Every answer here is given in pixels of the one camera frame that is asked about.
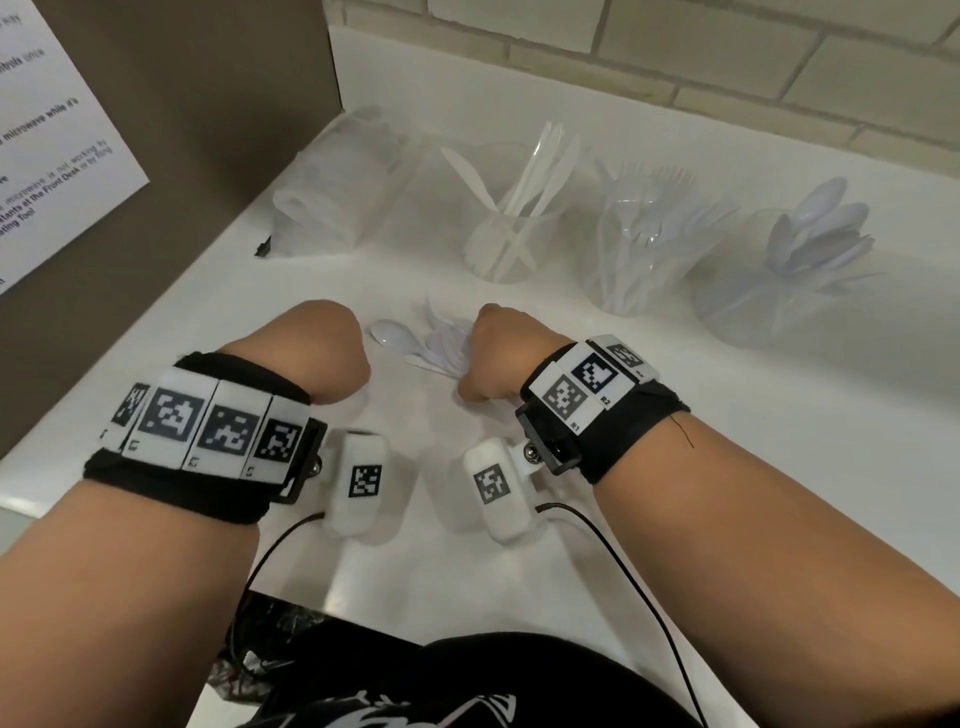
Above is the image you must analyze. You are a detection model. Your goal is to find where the person's left hand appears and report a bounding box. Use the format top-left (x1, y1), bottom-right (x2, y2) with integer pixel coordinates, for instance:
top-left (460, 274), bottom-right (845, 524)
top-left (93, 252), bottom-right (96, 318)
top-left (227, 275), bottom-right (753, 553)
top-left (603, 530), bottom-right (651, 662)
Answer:
top-left (219, 299), bottom-right (375, 406)

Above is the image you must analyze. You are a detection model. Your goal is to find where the person's right hand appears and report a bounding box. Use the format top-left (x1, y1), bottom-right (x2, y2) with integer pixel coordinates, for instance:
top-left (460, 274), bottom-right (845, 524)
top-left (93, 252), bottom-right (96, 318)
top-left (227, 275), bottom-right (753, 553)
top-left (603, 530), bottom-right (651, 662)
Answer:
top-left (457, 302), bottom-right (577, 405)

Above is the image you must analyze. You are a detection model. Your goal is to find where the pile of white plastic cutlery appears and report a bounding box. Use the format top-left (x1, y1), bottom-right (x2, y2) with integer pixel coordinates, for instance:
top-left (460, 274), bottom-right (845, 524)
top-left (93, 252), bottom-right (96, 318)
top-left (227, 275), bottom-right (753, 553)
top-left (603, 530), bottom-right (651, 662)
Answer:
top-left (369, 296), bottom-right (478, 380)

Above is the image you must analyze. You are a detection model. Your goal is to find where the bunch of white plastic forks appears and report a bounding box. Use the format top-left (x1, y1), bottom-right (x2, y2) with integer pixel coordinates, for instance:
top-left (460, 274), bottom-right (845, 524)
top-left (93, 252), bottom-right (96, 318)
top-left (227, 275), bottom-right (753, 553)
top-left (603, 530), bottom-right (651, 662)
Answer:
top-left (596, 161), bottom-right (740, 313)

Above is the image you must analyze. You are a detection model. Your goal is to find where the person's right forearm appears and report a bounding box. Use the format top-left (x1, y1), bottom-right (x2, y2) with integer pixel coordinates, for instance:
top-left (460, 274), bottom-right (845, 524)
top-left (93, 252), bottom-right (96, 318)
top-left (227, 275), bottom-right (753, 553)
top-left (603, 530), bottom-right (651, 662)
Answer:
top-left (596, 408), bottom-right (960, 728)

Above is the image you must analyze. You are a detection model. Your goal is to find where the person's left forearm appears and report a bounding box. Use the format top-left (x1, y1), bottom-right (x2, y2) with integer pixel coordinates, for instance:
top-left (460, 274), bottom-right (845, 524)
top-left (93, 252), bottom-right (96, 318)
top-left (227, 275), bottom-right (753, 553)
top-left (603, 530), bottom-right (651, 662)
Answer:
top-left (0, 479), bottom-right (264, 728)

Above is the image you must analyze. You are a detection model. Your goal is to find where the sleeve of stacked clear cups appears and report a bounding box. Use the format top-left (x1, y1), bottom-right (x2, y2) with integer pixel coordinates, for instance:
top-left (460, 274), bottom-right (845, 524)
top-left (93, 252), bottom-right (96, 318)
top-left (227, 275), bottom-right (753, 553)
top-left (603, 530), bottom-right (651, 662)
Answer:
top-left (271, 104), bottom-right (421, 253)

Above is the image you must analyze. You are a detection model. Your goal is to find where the person's black shirt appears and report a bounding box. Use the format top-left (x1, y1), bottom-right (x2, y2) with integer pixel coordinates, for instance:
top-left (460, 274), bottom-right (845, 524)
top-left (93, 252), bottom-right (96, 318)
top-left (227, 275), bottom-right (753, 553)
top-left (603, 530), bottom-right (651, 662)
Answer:
top-left (232, 622), bottom-right (706, 728)

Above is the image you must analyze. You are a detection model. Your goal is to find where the black patterned bag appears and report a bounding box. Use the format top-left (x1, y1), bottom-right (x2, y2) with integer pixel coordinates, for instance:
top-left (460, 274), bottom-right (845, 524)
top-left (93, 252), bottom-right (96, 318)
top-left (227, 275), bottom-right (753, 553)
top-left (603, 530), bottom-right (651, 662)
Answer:
top-left (206, 592), bottom-right (331, 706)

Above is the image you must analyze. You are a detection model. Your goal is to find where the white paper notice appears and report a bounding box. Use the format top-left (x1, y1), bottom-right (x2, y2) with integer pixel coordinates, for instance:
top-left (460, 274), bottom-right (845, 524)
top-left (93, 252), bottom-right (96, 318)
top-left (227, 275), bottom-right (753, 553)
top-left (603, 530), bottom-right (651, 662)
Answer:
top-left (0, 0), bottom-right (151, 298)

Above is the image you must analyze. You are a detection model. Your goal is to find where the black right wrist strap with markers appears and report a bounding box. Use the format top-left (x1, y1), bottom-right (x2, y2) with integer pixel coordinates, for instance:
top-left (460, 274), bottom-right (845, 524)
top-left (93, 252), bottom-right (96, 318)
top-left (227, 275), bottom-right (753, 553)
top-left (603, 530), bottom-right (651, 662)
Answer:
top-left (513, 333), bottom-right (691, 485)

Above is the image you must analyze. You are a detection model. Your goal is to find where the black wrist strap with markers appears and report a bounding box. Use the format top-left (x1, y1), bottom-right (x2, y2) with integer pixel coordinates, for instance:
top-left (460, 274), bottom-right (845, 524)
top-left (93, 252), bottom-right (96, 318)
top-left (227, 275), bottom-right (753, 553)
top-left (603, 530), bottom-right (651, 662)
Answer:
top-left (513, 333), bottom-right (691, 485)
top-left (82, 352), bottom-right (329, 526)

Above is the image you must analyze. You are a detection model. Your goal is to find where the black right camera cable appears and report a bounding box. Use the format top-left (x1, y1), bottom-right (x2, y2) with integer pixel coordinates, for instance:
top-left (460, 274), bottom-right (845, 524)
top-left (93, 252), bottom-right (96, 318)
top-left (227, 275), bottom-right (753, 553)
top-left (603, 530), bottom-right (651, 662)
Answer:
top-left (536, 500), bottom-right (710, 728)

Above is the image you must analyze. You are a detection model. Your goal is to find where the black camera cable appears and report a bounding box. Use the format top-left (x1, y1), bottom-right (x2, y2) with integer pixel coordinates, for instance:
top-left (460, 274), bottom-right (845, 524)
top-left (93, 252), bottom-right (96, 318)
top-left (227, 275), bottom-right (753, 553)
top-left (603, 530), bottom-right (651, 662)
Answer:
top-left (228, 511), bottom-right (328, 676)
top-left (536, 500), bottom-right (710, 728)

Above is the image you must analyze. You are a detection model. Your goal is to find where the black left camera cable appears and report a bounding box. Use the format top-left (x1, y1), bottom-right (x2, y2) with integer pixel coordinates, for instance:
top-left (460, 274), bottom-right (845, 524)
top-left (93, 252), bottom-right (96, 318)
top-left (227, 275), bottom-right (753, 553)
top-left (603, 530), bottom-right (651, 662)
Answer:
top-left (228, 511), bottom-right (328, 676)

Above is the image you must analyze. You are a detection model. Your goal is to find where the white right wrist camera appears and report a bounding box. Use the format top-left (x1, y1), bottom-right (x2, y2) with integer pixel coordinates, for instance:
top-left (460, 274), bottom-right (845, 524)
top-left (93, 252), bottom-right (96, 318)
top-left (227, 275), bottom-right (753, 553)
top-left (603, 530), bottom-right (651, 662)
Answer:
top-left (462, 440), bottom-right (538, 541)

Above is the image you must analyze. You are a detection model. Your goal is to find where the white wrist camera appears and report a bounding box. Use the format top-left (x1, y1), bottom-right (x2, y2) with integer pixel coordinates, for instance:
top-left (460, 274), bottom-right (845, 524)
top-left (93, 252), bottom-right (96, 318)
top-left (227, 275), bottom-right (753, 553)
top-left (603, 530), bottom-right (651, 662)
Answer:
top-left (322, 429), bottom-right (393, 538)
top-left (462, 440), bottom-right (538, 541)

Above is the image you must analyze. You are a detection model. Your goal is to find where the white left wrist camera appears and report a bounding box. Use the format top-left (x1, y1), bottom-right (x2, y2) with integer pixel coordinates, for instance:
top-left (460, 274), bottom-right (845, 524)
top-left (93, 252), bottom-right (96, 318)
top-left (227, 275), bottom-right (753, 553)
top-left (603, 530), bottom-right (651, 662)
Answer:
top-left (322, 429), bottom-right (393, 538)

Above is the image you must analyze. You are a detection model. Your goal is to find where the black left wrist strap with markers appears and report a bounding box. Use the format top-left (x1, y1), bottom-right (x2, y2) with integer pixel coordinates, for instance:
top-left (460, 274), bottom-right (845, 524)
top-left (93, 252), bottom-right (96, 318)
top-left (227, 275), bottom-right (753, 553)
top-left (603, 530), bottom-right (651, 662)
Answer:
top-left (82, 352), bottom-right (329, 526)

